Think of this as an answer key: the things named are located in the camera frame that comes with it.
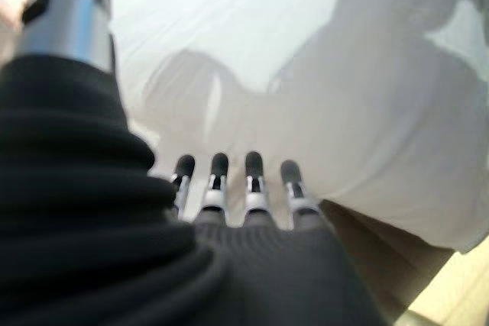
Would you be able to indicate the white duvet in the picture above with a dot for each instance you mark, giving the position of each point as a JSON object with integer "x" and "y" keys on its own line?
{"x": 305, "y": 93}

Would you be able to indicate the brown upholstered bed frame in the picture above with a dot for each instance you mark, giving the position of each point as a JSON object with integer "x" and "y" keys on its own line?
{"x": 374, "y": 253}

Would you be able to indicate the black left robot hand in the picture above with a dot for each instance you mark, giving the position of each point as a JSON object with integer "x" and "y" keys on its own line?
{"x": 95, "y": 226}

